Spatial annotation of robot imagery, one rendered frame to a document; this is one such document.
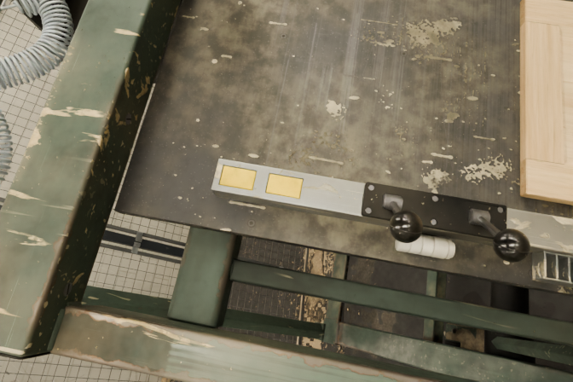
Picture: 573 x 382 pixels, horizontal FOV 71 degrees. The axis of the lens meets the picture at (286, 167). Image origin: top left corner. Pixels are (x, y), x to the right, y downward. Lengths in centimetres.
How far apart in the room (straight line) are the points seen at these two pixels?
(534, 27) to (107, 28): 71
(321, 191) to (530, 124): 36
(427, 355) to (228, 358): 90
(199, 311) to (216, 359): 11
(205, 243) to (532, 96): 58
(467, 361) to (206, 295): 85
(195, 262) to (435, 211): 37
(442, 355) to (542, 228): 75
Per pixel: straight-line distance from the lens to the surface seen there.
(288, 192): 59
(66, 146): 63
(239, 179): 60
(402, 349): 144
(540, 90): 79
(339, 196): 59
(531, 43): 84
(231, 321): 134
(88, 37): 70
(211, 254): 66
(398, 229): 48
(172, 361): 58
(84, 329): 62
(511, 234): 52
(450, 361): 134
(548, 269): 70
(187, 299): 66
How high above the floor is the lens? 189
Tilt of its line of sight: 29 degrees down
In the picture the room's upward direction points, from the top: 68 degrees counter-clockwise
